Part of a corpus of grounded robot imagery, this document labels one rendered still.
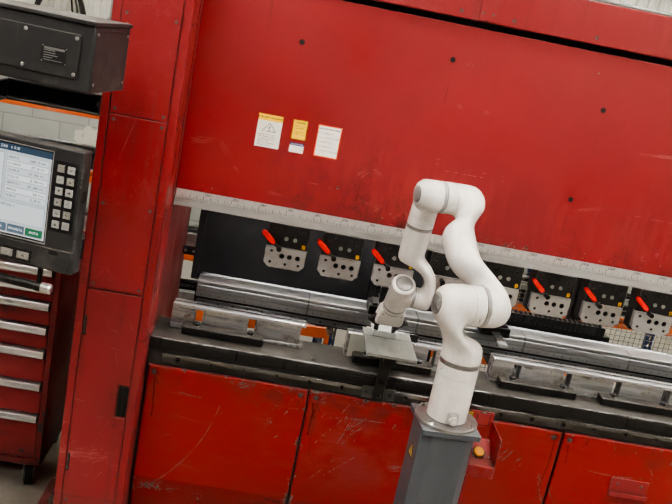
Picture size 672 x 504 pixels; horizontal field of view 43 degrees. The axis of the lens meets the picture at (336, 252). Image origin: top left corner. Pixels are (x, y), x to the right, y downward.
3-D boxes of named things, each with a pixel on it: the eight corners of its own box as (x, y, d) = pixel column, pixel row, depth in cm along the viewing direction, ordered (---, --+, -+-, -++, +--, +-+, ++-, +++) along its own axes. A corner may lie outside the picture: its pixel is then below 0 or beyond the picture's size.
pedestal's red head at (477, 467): (436, 470, 296) (447, 424, 291) (430, 448, 311) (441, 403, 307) (492, 479, 297) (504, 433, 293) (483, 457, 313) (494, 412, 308)
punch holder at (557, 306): (527, 312, 319) (538, 270, 315) (521, 304, 327) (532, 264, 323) (565, 319, 320) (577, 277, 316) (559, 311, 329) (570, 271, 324)
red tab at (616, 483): (608, 495, 326) (613, 479, 325) (606, 492, 328) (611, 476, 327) (646, 501, 328) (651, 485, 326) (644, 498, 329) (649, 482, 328)
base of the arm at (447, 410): (484, 438, 248) (499, 380, 244) (421, 430, 246) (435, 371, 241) (467, 409, 267) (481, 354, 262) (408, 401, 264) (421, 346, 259)
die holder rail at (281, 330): (169, 326, 319) (173, 302, 316) (172, 320, 324) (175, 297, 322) (301, 348, 322) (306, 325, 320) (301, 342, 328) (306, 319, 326)
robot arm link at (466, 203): (452, 333, 247) (501, 337, 252) (471, 312, 237) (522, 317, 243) (425, 195, 274) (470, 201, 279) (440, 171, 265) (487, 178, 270)
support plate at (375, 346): (366, 355, 297) (366, 352, 297) (362, 328, 322) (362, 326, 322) (416, 363, 298) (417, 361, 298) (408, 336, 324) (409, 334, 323)
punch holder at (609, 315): (578, 321, 321) (590, 280, 316) (572, 313, 329) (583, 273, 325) (617, 328, 322) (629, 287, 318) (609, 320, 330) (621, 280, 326)
